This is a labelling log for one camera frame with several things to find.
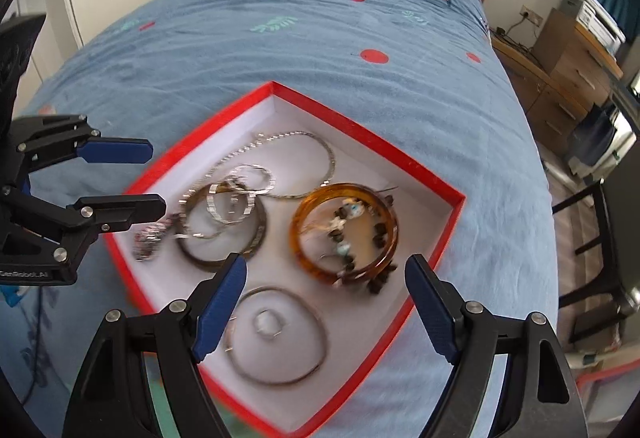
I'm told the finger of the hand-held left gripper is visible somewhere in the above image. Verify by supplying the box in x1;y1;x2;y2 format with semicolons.
14;115;154;172
0;185;167;269

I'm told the large twisted silver hoop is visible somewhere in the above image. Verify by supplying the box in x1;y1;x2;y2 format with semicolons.
207;181;258;224

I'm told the thin silver bangle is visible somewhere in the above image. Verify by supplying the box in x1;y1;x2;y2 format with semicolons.
229;287;327;386

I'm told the dark blue bag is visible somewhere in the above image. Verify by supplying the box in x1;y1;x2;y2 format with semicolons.
570;106;618;156

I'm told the white printer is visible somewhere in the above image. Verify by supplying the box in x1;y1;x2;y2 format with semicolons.
565;0;626;54

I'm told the red jewelry box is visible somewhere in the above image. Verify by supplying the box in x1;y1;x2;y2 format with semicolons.
102;81;467;436

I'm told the blue printed blanket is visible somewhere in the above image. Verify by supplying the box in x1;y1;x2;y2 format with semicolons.
0;0;558;438

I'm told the wooden drawer cabinet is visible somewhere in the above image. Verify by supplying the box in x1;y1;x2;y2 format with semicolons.
530;8;626;154

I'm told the dark brown bangle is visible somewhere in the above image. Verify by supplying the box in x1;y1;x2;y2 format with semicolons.
177;185;268;269

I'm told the silver chain necklace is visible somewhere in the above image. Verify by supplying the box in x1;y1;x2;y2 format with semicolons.
200;131;337;200

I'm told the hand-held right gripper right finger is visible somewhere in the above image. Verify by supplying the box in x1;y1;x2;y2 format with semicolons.
404;254;588;438

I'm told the small silver ring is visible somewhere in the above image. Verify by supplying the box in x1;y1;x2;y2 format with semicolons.
254;309;286;336

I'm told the black cable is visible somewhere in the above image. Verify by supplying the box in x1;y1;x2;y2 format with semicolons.
22;288;48;401

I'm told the small twisted silver hoop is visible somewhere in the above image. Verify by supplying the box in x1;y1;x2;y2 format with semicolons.
227;163;276;195

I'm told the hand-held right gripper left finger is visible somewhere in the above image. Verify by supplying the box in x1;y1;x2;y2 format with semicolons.
62;252;248;438

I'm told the amber bangle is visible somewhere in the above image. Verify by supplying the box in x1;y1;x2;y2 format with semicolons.
291;183;399;284

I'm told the dark chair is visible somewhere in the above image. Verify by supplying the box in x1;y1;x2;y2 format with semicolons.
552;173;640;344

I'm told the beaded bracelet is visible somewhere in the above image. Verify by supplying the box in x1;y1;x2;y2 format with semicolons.
320;198;398;294

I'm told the low wooden bedside table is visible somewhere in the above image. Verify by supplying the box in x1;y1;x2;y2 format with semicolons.
492;36;551;129

